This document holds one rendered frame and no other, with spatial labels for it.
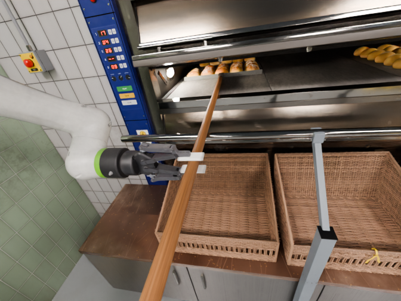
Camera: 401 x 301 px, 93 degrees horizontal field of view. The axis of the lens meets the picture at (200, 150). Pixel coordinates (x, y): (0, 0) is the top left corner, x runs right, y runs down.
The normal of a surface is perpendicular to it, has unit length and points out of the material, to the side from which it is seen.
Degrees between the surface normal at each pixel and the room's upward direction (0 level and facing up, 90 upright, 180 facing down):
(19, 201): 90
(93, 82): 90
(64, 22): 90
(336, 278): 0
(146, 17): 70
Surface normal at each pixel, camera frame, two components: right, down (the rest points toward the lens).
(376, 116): -0.21, 0.24
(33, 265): 0.97, -0.01
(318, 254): -0.18, 0.56
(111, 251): -0.13, -0.83
